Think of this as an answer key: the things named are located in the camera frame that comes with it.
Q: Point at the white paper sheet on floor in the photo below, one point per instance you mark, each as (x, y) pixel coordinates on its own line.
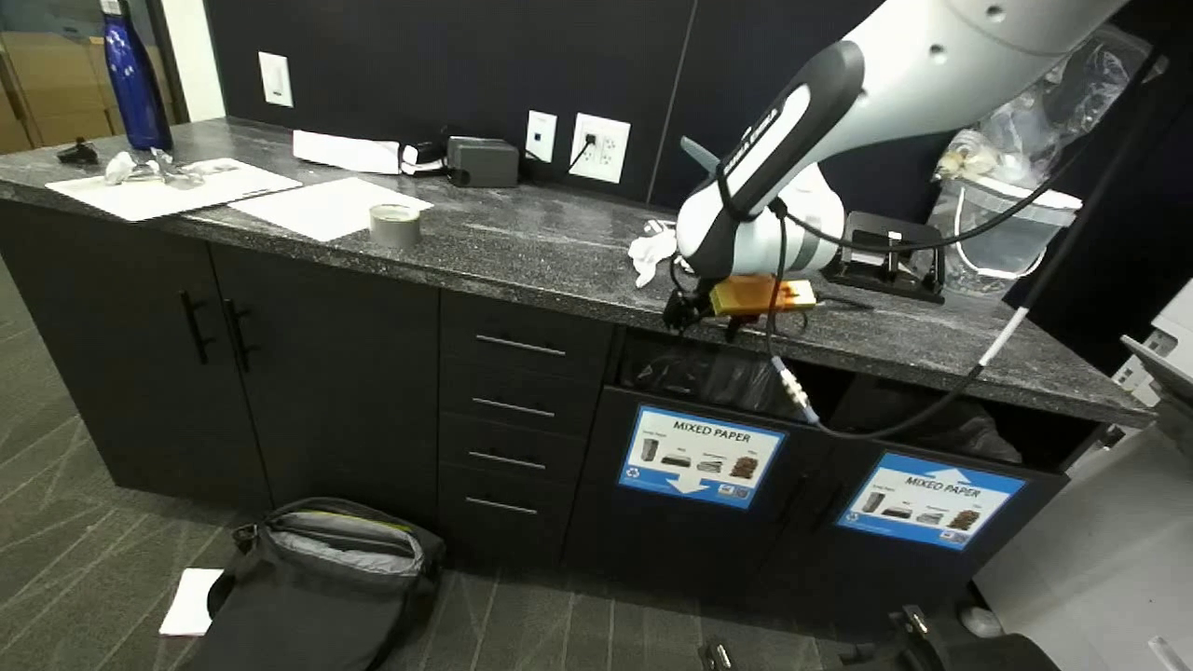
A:
(186, 612)

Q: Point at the right mixed paper bin label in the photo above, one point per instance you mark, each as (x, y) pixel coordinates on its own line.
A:
(928, 499)

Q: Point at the dark grey backpack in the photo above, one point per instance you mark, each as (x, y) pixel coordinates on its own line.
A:
(323, 586)

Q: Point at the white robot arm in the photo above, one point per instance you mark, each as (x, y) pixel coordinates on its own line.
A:
(903, 73)

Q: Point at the white paper sheet left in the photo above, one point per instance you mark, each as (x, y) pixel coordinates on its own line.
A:
(198, 184)

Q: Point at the black cabinet drawer unit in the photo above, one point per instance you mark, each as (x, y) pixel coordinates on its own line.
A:
(514, 405)

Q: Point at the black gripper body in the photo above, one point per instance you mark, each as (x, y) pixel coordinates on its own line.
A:
(682, 310)

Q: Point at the black hole punch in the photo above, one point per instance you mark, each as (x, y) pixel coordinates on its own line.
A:
(889, 254)

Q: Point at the grey tape roll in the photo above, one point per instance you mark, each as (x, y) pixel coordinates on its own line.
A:
(387, 218)

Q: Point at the mixed paper bin label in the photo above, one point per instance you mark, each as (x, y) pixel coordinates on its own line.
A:
(928, 499)
(689, 456)

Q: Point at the blue water bottle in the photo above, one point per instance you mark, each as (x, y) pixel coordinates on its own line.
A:
(133, 81)

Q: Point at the white paper sheet right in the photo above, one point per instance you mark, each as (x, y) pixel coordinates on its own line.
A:
(325, 210)

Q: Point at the black power adapter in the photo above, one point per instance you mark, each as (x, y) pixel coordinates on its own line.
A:
(482, 163)

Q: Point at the clear plastic container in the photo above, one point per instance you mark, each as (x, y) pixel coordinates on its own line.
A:
(996, 230)

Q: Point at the left mixed paper bin label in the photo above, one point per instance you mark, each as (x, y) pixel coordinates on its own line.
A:
(689, 456)

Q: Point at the white wall outlet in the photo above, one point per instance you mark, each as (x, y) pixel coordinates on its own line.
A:
(596, 148)

